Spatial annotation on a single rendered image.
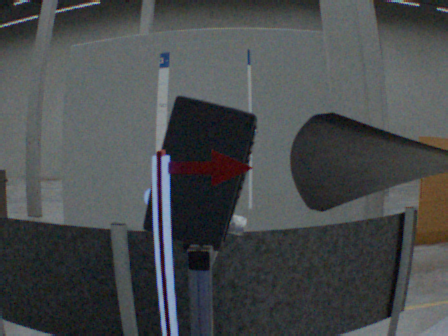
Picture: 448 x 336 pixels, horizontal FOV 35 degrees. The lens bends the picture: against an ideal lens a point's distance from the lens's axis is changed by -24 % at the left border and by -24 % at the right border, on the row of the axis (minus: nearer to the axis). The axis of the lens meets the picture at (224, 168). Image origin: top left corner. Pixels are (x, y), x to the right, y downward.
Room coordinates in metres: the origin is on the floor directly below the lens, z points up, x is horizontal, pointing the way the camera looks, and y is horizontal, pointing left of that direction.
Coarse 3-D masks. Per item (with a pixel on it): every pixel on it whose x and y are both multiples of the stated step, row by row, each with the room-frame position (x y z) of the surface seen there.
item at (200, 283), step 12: (192, 276) 1.14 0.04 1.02; (204, 276) 1.14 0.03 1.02; (192, 288) 1.14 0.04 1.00; (204, 288) 1.14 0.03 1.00; (192, 300) 1.14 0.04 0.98; (204, 300) 1.14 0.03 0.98; (192, 312) 1.14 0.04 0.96; (204, 312) 1.14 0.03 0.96; (192, 324) 1.14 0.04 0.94; (204, 324) 1.14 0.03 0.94
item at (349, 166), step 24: (312, 120) 0.54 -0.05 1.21; (336, 120) 0.53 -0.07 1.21; (312, 144) 0.59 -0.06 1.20; (336, 144) 0.58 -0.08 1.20; (360, 144) 0.57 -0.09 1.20; (384, 144) 0.56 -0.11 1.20; (408, 144) 0.54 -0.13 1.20; (312, 168) 0.64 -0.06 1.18; (336, 168) 0.64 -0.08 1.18; (360, 168) 0.64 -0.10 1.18; (384, 168) 0.65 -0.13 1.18; (408, 168) 0.65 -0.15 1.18; (432, 168) 0.65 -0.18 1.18; (312, 192) 0.70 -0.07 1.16; (336, 192) 0.70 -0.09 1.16; (360, 192) 0.71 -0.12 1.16
